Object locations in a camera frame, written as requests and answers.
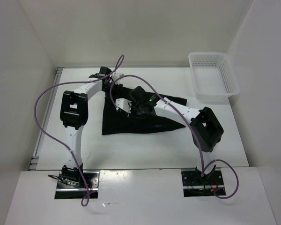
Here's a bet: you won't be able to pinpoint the black shorts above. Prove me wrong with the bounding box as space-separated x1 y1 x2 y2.
102 86 187 135

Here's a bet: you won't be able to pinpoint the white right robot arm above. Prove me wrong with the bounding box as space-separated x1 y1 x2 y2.
129 86 224 184

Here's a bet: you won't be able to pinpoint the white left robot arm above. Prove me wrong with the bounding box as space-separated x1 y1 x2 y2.
59 67 116 188

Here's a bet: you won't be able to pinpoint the white perforated plastic basket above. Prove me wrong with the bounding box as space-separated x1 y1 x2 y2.
188 52 240 101

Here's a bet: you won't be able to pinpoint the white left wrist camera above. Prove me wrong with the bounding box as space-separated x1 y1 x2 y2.
111 73 124 84

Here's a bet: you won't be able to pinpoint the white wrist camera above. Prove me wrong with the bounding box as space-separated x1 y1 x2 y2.
111 73 124 84
116 98 132 114

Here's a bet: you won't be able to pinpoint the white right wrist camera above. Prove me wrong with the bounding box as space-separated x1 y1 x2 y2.
116 98 132 114

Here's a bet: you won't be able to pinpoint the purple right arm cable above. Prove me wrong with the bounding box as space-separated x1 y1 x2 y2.
109 75 239 199

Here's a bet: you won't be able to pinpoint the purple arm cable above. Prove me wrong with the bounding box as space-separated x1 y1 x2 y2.
34 55 125 207
109 75 239 199

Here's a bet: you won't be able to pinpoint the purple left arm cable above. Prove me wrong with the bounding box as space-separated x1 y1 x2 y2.
34 55 125 207

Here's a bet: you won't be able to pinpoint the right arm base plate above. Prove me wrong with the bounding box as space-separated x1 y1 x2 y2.
181 169 226 197

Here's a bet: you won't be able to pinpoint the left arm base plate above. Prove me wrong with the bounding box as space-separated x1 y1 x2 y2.
50 171 100 200

